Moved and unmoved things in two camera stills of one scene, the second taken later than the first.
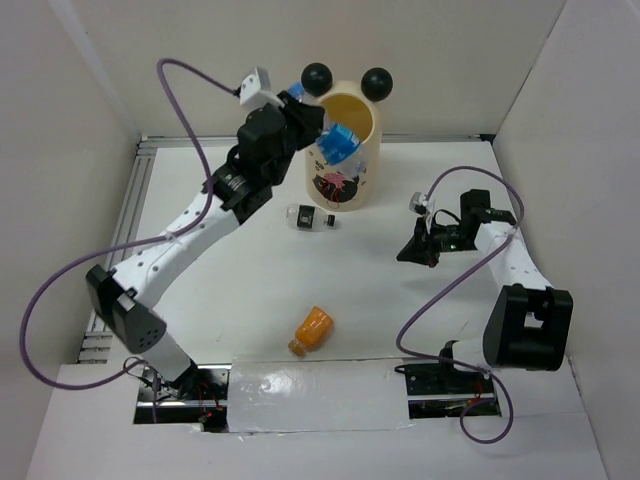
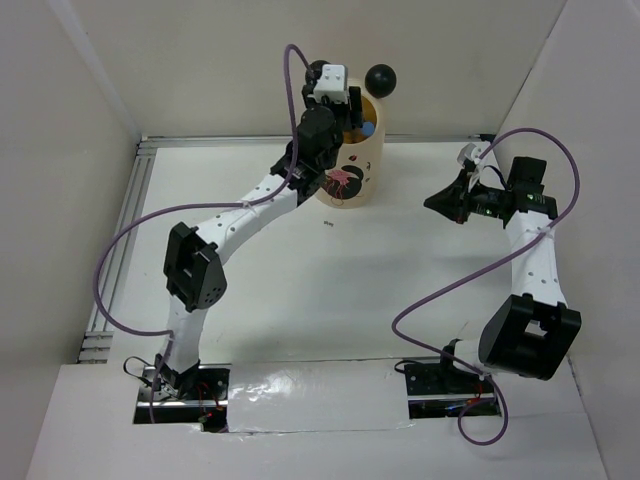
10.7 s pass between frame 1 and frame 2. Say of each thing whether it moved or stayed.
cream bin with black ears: stayed
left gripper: moved
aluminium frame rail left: stayed
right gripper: moved
